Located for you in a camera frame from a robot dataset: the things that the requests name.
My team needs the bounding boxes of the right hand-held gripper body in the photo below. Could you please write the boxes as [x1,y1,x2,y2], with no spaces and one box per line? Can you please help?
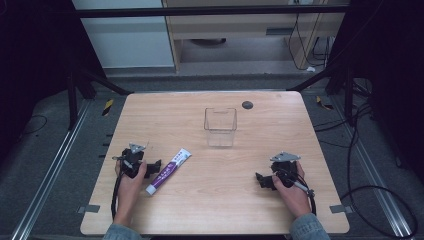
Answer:
[269,151,302,188]

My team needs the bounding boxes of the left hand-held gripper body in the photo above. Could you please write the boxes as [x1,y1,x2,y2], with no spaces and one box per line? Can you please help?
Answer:
[112,142,148,179]

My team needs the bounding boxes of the purple and white toothpaste tube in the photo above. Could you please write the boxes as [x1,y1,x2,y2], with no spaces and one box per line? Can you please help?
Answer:
[145,147,193,196]

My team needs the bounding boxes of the clear plastic container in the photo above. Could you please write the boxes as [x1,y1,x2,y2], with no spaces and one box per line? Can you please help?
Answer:
[203,106,238,148]

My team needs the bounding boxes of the person's left hand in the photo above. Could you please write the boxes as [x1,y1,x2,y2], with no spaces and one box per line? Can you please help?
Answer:
[114,161,148,210]

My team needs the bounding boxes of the person's right hand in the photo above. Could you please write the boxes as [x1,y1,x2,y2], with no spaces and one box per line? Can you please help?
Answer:
[272,162,313,219]

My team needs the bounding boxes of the yellow and black tape strip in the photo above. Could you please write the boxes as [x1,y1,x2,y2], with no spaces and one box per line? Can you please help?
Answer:
[315,95,335,111]
[101,98,115,117]

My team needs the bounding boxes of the grey tape piece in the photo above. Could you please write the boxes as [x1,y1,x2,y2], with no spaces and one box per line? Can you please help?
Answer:
[329,204,354,215]
[76,204,101,215]

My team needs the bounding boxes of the black metal stand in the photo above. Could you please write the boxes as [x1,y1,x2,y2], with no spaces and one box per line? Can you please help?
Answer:
[286,63,357,128]
[65,65,135,132]

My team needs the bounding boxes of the white cabinet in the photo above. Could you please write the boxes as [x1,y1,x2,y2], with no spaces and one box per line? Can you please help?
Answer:
[71,0,176,70]

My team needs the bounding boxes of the dark curtain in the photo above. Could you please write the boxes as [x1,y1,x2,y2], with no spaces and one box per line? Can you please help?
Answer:
[327,0,424,186]
[0,0,107,164]

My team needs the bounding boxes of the light wooden desk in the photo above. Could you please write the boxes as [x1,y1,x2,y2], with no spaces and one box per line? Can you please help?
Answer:
[161,0,352,73]

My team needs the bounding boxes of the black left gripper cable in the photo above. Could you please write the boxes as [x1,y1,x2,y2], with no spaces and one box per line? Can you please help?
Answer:
[110,171,123,222]

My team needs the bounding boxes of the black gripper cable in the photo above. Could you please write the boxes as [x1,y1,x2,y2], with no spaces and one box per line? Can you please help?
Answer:
[299,184,318,216]
[110,171,123,222]

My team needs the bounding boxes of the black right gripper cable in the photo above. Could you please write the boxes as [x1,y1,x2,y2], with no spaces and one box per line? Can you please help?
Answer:
[299,184,318,216]

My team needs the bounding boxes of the long black floor cable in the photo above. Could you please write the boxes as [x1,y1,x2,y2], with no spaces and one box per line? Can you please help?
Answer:
[313,101,420,240]

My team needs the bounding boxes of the aluminium floor rail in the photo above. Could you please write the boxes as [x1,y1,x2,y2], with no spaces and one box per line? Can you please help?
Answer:
[10,99,94,240]
[332,95,415,240]

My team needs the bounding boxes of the thin black floor cable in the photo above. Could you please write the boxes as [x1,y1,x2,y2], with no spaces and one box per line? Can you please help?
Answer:
[19,114,49,137]

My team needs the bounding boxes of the black cables under desk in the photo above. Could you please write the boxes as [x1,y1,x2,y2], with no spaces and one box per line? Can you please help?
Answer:
[287,12,332,72]

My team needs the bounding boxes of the black horizontal frame bar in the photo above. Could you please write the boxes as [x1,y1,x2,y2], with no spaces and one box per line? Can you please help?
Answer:
[74,4,350,19]

